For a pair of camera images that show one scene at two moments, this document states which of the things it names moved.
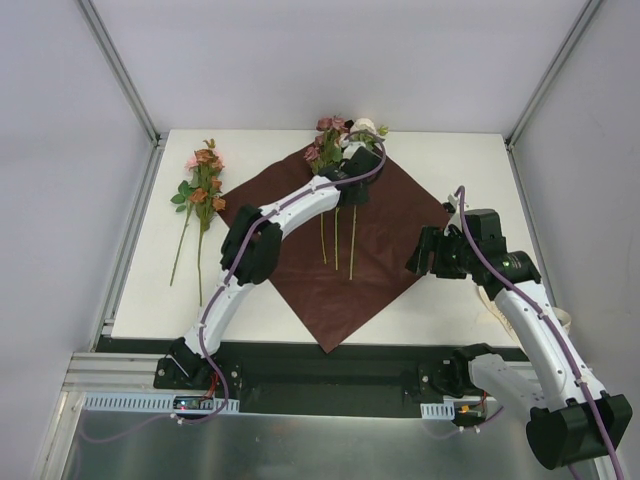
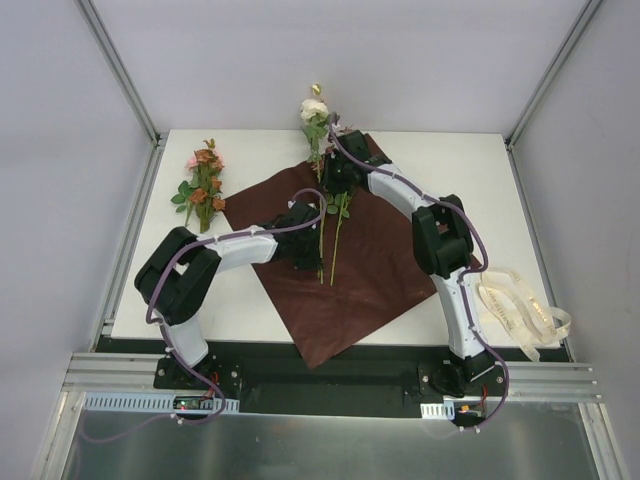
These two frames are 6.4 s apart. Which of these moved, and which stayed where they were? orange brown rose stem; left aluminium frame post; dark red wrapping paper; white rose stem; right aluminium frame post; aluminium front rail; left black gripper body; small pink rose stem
Moved: left black gripper body; white rose stem; dark red wrapping paper
Stayed: small pink rose stem; aluminium front rail; orange brown rose stem; left aluminium frame post; right aluminium frame post
